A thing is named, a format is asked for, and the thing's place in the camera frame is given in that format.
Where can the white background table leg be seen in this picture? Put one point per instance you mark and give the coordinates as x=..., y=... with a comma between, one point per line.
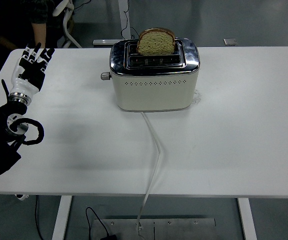
x=123, y=15

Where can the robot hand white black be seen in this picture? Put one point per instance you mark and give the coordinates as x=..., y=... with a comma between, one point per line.
x=23, y=86

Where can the slice of brown bread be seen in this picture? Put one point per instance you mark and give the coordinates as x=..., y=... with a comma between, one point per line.
x=156, y=43

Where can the white office chair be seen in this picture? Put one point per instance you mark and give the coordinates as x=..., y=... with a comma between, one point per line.
x=67, y=27

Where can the cream and chrome toaster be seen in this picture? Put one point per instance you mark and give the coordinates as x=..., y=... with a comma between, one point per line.
x=153, y=95

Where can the small white black device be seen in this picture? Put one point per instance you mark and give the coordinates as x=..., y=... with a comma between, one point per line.
x=22, y=197

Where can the grey metal plate with screws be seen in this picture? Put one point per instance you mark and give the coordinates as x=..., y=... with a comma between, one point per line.
x=183, y=230

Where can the person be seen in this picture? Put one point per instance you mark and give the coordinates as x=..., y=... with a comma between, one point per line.
x=39, y=32

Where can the black power adapter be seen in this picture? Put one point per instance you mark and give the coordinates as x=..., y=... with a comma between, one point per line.
x=109, y=237

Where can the grey floor plate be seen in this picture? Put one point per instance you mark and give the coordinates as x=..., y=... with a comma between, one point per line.
x=230, y=42

